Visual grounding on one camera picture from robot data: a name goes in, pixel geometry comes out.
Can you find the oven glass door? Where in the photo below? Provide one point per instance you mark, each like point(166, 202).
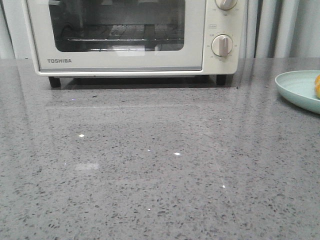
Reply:
point(49, 18)

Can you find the golden croissant bread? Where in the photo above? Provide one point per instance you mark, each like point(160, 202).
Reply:
point(317, 86)

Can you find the lower cream oven knob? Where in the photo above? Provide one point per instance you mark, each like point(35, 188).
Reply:
point(222, 45)

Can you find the cream oven knob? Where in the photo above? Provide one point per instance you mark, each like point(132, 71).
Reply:
point(225, 5)
point(222, 45)

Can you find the cream Toshiba toaster oven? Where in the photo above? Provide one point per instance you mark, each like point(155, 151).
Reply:
point(217, 22)

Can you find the upper cream oven knob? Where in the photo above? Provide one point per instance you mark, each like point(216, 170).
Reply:
point(225, 5)

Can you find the light green plate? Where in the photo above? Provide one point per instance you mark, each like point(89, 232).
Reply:
point(298, 87)

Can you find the grey window curtain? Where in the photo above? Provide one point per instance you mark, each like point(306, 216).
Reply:
point(281, 29)

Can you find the wire oven rack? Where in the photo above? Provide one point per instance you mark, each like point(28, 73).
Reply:
point(125, 32)

